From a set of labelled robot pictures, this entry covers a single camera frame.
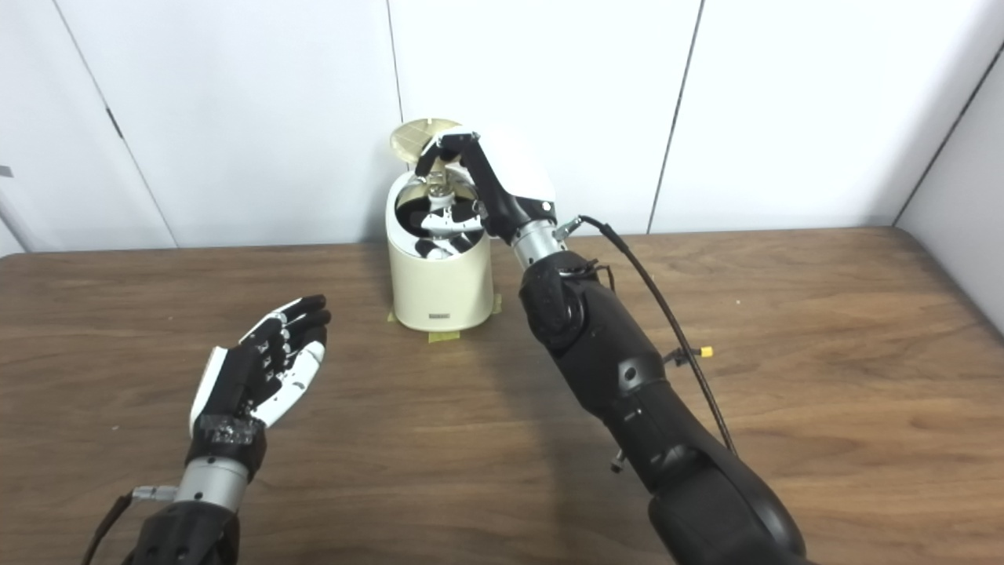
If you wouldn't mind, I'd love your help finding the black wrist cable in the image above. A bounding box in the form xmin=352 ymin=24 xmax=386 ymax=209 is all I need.
xmin=81 ymin=485 xmax=180 ymax=565
xmin=553 ymin=215 xmax=739 ymax=457

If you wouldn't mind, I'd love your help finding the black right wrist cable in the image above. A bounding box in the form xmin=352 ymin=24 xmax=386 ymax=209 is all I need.
xmin=553 ymin=215 xmax=739 ymax=457

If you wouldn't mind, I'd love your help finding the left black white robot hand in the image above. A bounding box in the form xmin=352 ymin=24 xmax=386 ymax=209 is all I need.
xmin=188 ymin=294 xmax=332 ymax=481

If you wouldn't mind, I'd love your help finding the cream plastic bin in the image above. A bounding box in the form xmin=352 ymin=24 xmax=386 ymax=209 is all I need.
xmin=385 ymin=169 xmax=497 ymax=332

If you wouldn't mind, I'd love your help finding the cream round bin lid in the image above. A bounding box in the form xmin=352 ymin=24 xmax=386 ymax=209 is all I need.
xmin=390 ymin=118 xmax=464 ymax=167

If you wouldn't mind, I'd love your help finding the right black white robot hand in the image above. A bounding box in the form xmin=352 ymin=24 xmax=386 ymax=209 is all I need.
xmin=396 ymin=129 xmax=559 ymax=261

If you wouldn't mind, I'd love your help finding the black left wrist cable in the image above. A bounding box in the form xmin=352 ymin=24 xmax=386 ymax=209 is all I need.
xmin=81 ymin=485 xmax=180 ymax=565

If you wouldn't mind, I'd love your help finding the small white plastic bottle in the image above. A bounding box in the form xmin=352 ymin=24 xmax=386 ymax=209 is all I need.
xmin=422 ymin=173 xmax=460 ymax=210

